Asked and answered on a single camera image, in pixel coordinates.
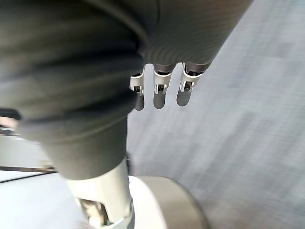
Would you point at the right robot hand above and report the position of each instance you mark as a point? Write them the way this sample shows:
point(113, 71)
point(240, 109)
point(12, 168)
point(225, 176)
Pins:
point(71, 71)

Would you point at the white furniture panel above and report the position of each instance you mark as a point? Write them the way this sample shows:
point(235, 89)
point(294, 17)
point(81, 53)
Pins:
point(31, 202)

